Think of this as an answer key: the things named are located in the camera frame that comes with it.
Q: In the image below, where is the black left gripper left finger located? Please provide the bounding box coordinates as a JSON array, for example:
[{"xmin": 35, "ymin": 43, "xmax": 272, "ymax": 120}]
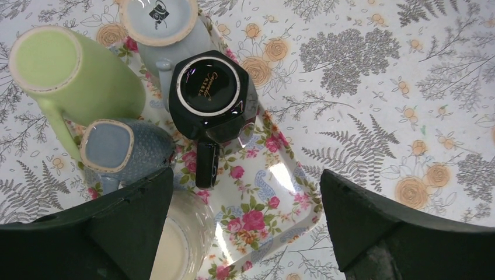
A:
[{"xmin": 1, "ymin": 168, "xmax": 173, "ymax": 279}]

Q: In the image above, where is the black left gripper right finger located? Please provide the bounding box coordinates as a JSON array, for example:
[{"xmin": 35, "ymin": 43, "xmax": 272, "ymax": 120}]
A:
[{"xmin": 320, "ymin": 169, "xmax": 494, "ymax": 279}]

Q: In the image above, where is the cream white mug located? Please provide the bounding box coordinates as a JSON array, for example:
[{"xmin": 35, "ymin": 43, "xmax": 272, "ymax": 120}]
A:
[{"xmin": 150, "ymin": 190, "xmax": 215, "ymax": 280}]

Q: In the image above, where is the light grey-blue mug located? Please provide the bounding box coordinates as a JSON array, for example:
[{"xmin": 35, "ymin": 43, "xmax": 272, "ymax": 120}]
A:
[{"xmin": 119, "ymin": 0, "xmax": 214, "ymax": 110}]

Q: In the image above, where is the blue-grey textured square mug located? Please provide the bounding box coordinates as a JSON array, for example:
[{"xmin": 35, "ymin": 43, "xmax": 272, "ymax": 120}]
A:
[{"xmin": 80, "ymin": 118, "xmax": 177, "ymax": 195}]

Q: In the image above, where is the light green mug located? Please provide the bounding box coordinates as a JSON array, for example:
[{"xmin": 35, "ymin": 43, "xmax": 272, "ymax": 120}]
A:
[{"xmin": 9, "ymin": 25, "xmax": 146, "ymax": 160}]

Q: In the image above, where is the floral serving tray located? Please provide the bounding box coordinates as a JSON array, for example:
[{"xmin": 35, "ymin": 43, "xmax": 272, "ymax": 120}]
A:
[{"xmin": 65, "ymin": 9, "xmax": 323, "ymax": 280}]

